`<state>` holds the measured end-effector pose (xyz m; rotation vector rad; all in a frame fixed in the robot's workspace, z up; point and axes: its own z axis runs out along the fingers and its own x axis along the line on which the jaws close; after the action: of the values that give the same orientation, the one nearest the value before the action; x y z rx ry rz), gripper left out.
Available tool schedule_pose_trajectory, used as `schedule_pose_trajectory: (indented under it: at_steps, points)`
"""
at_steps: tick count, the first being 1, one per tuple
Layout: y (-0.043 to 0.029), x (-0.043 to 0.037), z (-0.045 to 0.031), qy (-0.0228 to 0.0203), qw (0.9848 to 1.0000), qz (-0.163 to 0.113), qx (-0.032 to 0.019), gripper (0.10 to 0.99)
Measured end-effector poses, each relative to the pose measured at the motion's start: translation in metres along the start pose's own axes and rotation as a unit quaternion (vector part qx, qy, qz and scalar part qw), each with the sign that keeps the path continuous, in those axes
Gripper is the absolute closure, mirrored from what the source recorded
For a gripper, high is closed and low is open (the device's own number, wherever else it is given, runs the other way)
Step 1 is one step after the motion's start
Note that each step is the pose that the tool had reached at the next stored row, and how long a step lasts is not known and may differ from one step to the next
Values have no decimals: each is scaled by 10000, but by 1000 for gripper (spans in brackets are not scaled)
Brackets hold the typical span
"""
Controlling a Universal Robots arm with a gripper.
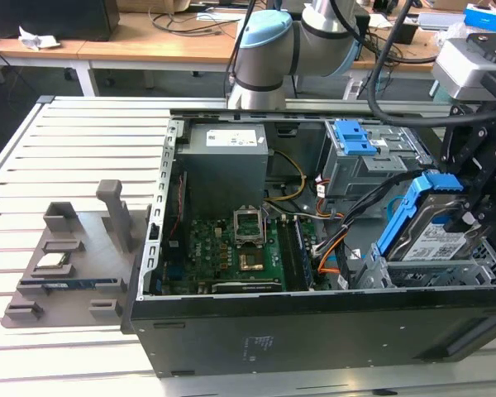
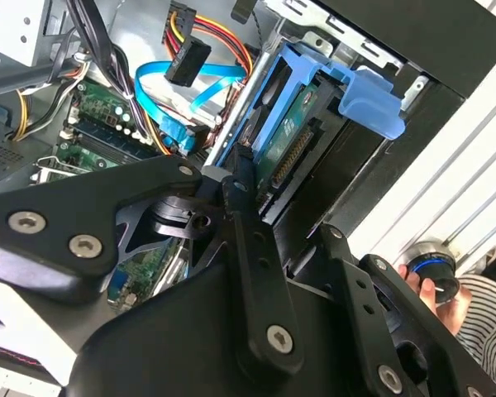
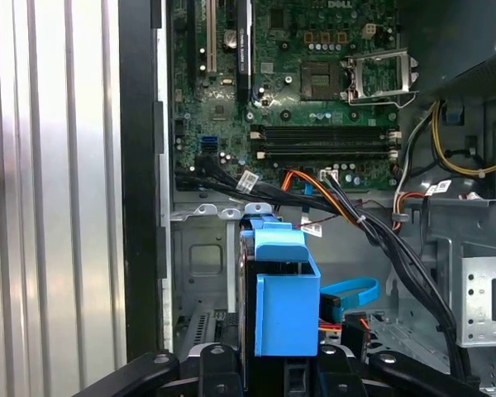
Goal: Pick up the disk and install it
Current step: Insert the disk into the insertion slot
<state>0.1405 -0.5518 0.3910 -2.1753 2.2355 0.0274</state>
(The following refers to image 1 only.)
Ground blue cardboard box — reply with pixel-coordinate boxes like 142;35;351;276
462;2;496;31

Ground metal socket cover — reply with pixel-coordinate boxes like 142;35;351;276
232;204;266;246

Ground yellow wires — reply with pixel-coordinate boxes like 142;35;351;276
265;150;308;202

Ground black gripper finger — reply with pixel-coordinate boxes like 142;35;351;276
445;144;496;233
440;122;489;196

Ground black graphics card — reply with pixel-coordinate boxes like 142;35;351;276
196;280;284;295

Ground thick black cable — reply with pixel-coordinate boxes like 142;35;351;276
366;0;496;130

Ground grey power supply unit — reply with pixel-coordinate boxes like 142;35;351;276
175;123;270;208

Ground silver CPU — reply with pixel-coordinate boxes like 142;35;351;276
38;251;73;270

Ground black cable bundle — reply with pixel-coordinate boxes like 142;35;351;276
313;169;425;260

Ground large black box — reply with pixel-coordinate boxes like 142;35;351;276
0;0;121;42

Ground blue plastic drive latch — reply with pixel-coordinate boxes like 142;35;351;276
332;119;378;157

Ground grey metal drive cage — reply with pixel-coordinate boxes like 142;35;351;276
317;122;433;200

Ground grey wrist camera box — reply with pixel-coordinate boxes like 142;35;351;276
432;32;496;103

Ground blue RAM stick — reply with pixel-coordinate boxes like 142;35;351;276
19;279;119;290

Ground blue wire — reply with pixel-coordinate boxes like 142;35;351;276
386;194;410;231

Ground wooden desk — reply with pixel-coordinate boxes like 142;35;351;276
0;11;447;98

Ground hard disk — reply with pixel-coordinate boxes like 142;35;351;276
375;170;495;264

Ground green motherboard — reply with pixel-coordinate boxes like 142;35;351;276
156;214;316;295

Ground black RAM slot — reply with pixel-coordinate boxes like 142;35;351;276
277;218;308;291

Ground metal disk bay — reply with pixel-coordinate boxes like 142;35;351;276
349;242;496;290

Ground thin black cable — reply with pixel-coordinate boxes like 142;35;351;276
227;0;258;84

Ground coloured wire bundle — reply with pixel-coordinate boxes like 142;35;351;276
315;243;342;276

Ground crumpled white paper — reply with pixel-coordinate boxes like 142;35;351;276
18;26;61;51

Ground grey parts rack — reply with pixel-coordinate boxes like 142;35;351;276
2;179;150;330

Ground white power strip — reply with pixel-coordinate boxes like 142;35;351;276
344;79;367;101

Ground clear plastic bag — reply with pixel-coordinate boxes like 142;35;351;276
435;22;469;49

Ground CPU socket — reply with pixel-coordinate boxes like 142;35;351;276
236;246;266;274

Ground black open PC case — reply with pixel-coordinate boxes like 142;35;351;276
119;108;496;380

